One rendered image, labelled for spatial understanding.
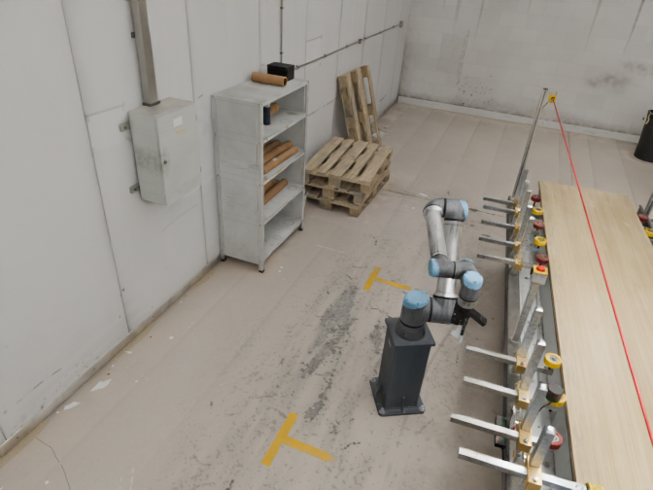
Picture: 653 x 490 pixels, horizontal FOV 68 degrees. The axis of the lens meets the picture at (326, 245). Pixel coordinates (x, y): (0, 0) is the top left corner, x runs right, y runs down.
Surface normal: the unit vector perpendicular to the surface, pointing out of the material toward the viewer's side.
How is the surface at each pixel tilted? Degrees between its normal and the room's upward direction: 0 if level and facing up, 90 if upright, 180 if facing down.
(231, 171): 90
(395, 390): 90
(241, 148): 90
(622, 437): 0
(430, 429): 0
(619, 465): 0
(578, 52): 90
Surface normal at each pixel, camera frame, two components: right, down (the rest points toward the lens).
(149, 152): -0.38, 0.47
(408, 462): 0.07, -0.84
